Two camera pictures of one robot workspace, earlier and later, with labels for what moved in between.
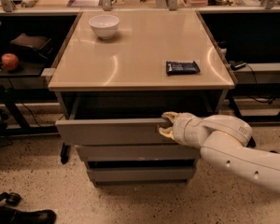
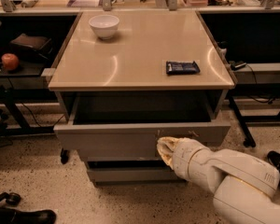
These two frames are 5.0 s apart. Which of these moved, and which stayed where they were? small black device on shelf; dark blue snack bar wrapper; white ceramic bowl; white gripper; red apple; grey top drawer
Moved: white gripper; grey top drawer
Stayed: red apple; small black device on shelf; white ceramic bowl; dark blue snack bar wrapper
